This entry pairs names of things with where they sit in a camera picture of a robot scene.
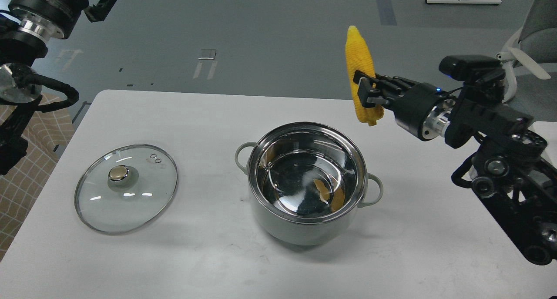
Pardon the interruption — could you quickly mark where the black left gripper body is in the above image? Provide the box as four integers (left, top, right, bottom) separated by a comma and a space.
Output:
8, 0, 89, 39

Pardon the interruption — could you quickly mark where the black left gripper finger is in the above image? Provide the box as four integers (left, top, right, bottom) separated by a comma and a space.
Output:
84, 0, 117, 23

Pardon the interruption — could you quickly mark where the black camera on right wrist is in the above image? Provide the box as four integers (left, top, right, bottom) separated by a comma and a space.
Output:
438, 55, 506, 90

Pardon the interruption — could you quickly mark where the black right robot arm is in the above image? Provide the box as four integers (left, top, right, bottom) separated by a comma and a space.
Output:
352, 68, 556, 265

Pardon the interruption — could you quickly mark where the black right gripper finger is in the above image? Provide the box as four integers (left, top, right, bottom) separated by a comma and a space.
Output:
353, 70, 418, 93
357, 79, 394, 108

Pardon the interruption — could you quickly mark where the yellow corn cob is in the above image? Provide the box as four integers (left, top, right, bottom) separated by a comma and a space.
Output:
346, 25, 384, 127

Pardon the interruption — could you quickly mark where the glass pot lid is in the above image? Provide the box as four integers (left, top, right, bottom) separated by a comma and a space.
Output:
74, 144, 178, 234

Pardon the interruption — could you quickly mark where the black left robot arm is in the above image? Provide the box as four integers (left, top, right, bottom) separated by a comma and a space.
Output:
0, 0, 117, 175

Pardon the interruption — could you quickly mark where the grey steel cooking pot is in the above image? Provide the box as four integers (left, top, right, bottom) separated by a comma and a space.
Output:
235, 122, 384, 246

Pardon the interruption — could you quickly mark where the beige checkered cloth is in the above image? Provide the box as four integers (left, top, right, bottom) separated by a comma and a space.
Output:
0, 108, 75, 258

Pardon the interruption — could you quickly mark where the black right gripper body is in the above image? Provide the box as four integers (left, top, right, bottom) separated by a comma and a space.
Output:
383, 82, 456, 141

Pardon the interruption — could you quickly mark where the grey office chair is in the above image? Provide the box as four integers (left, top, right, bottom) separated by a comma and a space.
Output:
496, 0, 557, 122

